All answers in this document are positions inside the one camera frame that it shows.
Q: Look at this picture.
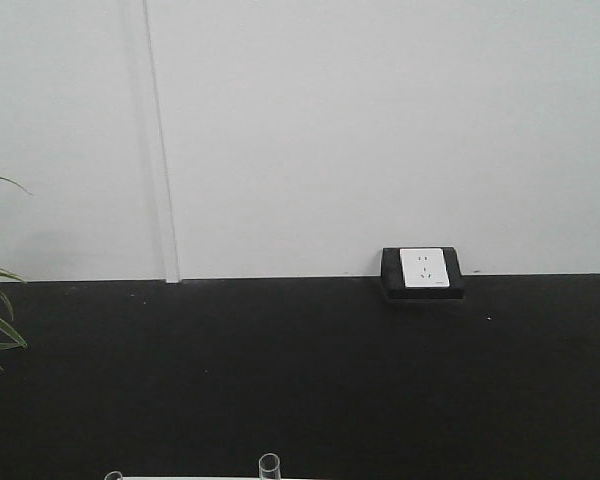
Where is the clear glass cylinder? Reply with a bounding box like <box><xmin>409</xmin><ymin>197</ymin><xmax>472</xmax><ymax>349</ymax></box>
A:
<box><xmin>104</xmin><ymin>471</ymin><xmax>124</xmax><ymax>480</ymax></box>
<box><xmin>258</xmin><ymin>453</ymin><xmax>281</xmax><ymax>480</ymax></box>

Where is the black socket mounting box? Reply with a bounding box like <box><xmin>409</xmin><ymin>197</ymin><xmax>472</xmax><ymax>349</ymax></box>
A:
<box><xmin>380</xmin><ymin>247</ymin><xmax>465</xmax><ymax>302</ymax></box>

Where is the white wall power socket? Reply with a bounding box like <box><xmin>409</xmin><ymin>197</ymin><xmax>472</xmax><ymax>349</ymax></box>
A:
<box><xmin>399</xmin><ymin>248</ymin><xmax>450</xmax><ymax>288</ymax></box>

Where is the white wall cable conduit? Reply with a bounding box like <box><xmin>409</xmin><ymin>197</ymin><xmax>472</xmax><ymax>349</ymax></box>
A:
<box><xmin>121</xmin><ymin>0</ymin><xmax>182</xmax><ymax>285</ymax></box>

